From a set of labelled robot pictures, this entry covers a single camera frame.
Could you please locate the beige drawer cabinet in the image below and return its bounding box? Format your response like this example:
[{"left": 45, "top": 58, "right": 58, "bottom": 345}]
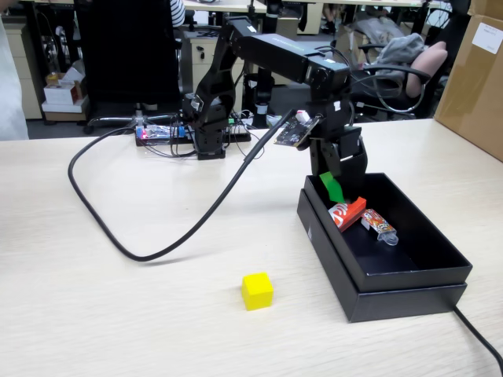
[{"left": 7, "top": 23, "right": 44, "bottom": 120}]

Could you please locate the robot controller circuit board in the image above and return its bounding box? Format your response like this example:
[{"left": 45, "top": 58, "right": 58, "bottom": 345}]
[{"left": 135, "top": 122, "right": 252, "bottom": 149}]

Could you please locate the large black office chair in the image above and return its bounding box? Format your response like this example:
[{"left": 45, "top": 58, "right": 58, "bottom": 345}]
[{"left": 74, "top": 0, "right": 185, "bottom": 130}]

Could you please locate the black cardboard box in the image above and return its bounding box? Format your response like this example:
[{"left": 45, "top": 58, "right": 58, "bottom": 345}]
[{"left": 304, "top": 172, "right": 473, "bottom": 294}]

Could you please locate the flat white cardboard box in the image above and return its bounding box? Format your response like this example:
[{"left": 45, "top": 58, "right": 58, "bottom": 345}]
[{"left": 41, "top": 98, "right": 90, "bottom": 122}]

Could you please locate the colourful clear plastic packet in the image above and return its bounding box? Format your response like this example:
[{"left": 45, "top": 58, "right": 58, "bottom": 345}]
[{"left": 360, "top": 208, "right": 400, "bottom": 248}]

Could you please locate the grey garment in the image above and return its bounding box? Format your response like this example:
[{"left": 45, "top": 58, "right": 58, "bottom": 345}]
[{"left": 375, "top": 33, "right": 428, "bottom": 82}]

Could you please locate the black background stand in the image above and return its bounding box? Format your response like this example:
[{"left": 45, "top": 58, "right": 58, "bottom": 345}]
[{"left": 244, "top": 0, "right": 285, "bottom": 127}]

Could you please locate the pink cushion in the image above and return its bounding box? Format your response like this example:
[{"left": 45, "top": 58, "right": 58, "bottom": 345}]
[{"left": 404, "top": 41, "right": 450, "bottom": 99}]

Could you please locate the large labelled cardboard box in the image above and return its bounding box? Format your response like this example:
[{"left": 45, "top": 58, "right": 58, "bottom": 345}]
[{"left": 433, "top": 13, "right": 503, "bottom": 163}]

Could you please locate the white box with red print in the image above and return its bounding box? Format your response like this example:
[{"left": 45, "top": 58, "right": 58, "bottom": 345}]
[{"left": 42, "top": 80, "right": 88, "bottom": 106}]

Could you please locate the green wooden cube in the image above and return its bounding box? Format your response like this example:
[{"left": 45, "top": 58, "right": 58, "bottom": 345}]
[{"left": 318, "top": 171, "right": 346, "bottom": 205}]

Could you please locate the person in white shirt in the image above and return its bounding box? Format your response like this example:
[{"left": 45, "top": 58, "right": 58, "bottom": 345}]
[{"left": 0, "top": 17, "right": 31, "bottom": 141}]

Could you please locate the black armrest office chair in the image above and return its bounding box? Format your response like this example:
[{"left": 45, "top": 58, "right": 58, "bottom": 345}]
[{"left": 347, "top": 35, "right": 433, "bottom": 121}]

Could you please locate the thick black camera cable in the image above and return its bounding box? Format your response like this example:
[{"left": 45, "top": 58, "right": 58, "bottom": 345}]
[{"left": 67, "top": 109, "right": 296, "bottom": 263}]

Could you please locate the beige background desk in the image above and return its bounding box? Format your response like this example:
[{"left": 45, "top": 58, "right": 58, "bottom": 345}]
[{"left": 182, "top": 0, "right": 449, "bottom": 36}]

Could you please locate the white power strip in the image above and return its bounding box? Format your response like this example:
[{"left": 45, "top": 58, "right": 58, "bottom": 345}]
[{"left": 226, "top": 111, "right": 255, "bottom": 129}]

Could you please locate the open brown cardboard box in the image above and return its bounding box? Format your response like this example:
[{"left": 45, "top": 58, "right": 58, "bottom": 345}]
[{"left": 328, "top": 23, "right": 380, "bottom": 71}]

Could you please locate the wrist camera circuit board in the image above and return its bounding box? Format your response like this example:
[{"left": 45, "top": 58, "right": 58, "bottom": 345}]
[{"left": 274, "top": 111, "right": 320, "bottom": 151}]

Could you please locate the small brown cardboard box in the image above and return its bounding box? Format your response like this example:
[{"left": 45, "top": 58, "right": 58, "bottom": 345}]
[{"left": 468, "top": 0, "right": 503, "bottom": 17}]

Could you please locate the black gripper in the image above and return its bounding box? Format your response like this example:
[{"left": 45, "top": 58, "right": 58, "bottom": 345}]
[{"left": 309, "top": 125, "right": 369, "bottom": 203}]

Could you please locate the orange white snack box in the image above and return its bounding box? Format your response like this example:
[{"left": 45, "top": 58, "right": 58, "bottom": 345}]
[{"left": 328, "top": 197, "right": 367, "bottom": 233}]

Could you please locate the beige cabinet with black handles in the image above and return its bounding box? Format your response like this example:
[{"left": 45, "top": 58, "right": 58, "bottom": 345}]
[{"left": 190, "top": 37, "right": 247, "bottom": 115}]

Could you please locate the yellow wooden cube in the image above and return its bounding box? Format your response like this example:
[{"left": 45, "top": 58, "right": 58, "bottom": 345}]
[{"left": 240, "top": 272, "right": 275, "bottom": 312}]

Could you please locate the black power cable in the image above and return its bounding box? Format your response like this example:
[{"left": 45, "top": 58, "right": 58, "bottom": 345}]
[{"left": 451, "top": 306, "right": 503, "bottom": 368}]

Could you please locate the black open box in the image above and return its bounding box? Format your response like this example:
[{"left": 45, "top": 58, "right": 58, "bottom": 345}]
[{"left": 296, "top": 188, "right": 468, "bottom": 324}]

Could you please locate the person in striped shirt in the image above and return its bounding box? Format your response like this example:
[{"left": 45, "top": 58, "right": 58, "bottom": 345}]
[{"left": 168, "top": 0, "right": 186, "bottom": 27}]

